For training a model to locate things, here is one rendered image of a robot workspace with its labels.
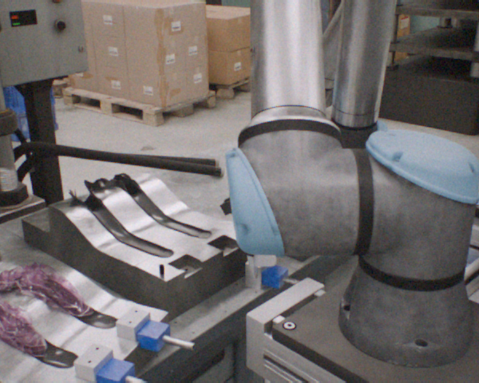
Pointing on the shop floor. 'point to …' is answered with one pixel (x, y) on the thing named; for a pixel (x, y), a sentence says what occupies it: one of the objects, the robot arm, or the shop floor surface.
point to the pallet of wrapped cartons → (144, 59)
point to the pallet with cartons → (228, 49)
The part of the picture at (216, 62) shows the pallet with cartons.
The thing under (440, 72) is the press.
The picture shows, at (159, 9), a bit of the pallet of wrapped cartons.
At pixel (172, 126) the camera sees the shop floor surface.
